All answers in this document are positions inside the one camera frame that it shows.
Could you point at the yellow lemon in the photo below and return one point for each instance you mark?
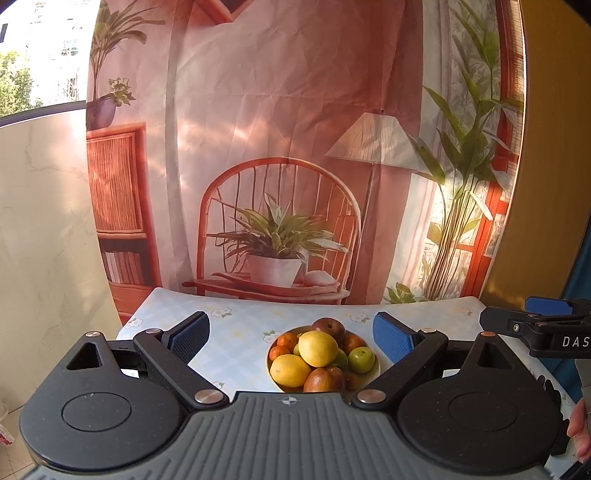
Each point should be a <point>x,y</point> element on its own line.
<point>290,370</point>
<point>317,348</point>

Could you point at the red apple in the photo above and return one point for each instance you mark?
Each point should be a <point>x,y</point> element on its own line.
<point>323,379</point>
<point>330,326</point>

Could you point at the person's right hand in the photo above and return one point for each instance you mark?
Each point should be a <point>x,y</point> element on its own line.
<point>581,429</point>

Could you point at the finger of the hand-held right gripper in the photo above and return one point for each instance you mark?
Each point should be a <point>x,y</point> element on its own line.
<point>503,321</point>
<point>547,305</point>

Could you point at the printed backdrop cloth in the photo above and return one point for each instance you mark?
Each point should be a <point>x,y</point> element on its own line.
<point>277,92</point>

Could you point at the yellow wooden panel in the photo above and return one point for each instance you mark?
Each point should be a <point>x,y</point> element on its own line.
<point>554,184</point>

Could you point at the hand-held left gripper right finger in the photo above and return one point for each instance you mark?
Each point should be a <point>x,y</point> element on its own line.
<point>392,339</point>

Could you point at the blue cloth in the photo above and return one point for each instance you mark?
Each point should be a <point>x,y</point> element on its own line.
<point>582,281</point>

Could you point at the small mandarin orange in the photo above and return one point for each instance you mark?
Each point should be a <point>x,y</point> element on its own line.
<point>276,353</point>
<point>353,344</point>
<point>287,340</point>

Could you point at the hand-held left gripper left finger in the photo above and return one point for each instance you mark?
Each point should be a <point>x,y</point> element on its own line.
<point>191,339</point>

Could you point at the green jujube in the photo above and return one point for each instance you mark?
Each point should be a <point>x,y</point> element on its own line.
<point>361,359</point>
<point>340,360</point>

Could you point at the glass window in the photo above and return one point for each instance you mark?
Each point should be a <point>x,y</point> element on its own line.
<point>27,69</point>

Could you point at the beige plate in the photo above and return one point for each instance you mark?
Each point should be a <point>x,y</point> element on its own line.
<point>358,382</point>

